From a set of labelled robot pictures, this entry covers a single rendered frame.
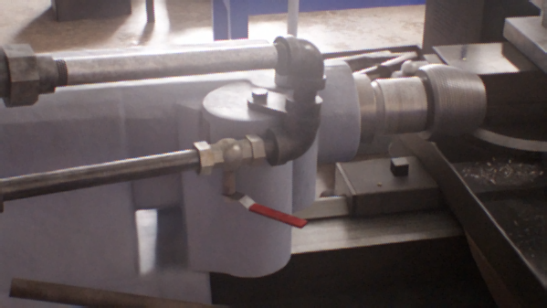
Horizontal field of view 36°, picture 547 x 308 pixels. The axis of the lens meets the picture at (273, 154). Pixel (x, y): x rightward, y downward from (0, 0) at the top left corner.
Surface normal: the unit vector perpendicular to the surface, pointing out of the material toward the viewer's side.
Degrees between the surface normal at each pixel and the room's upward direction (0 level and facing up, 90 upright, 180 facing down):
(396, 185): 0
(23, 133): 82
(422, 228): 0
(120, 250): 66
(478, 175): 0
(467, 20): 90
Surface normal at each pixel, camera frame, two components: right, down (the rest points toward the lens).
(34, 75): 0.47, -0.16
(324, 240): 0.00, -0.88
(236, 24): 0.19, 0.47
